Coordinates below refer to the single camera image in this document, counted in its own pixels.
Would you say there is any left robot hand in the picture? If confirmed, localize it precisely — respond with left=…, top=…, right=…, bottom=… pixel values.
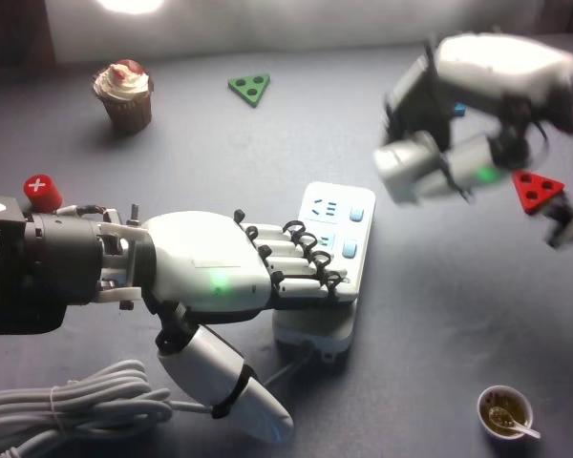
left=140, top=208, right=359, bottom=445

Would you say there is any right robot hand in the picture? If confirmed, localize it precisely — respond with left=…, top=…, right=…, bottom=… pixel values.
left=371, top=32, right=573, bottom=207

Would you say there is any white power strip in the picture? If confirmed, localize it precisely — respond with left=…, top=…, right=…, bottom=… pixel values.
left=271, top=182, right=377, bottom=366

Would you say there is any red triangle block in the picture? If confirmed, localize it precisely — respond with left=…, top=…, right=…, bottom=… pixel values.
left=511, top=170, right=566, bottom=215

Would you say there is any grey table cloth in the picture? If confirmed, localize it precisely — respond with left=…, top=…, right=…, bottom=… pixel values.
left=0, top=32, right=573, bottom=458

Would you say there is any red cylinder with white cross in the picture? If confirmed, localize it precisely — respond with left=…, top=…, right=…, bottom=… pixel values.
left=22, top=174, right=63, bottom=212

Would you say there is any green triangle block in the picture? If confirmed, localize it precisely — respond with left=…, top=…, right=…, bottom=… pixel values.
left=227, top=73, right=272, bottom=107

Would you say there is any toy cupcake with white cream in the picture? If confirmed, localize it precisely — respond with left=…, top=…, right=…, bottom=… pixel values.
left=92, top=58, right=154, bottom=134

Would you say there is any dark brown curtain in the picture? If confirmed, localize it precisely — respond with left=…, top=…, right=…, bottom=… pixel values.
left=0, top=0, right=57, bottom=67

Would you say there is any small white soup bowl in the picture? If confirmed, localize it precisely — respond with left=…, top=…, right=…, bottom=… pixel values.
left=476, top=385, right=535, bottom=439

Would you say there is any white spoon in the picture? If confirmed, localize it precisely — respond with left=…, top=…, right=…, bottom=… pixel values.
left=488, top=406, right=541, bottom=439

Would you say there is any white power cable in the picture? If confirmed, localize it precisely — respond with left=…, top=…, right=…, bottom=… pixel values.
left=0, top=343, right=319, bottom=458

